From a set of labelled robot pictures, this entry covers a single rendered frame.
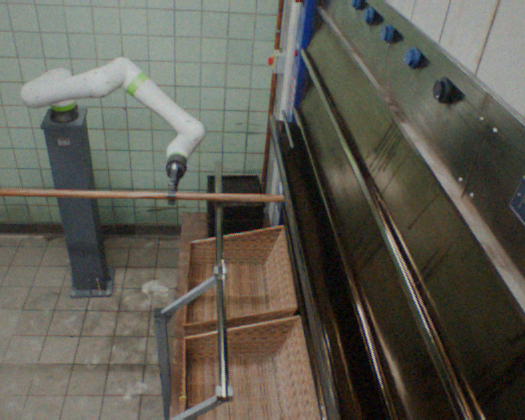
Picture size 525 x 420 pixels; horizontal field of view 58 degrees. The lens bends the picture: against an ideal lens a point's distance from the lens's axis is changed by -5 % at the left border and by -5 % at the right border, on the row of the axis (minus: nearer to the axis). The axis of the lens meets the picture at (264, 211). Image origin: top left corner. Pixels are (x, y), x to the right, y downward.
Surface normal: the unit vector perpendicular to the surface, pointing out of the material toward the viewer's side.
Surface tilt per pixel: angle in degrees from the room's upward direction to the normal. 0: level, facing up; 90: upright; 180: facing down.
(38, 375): 0
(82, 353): 0
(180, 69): 90
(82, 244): 90
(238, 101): 90
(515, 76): 90
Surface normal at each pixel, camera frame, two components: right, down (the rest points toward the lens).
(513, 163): -0.99, -0.01
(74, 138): 0.16, 0.60
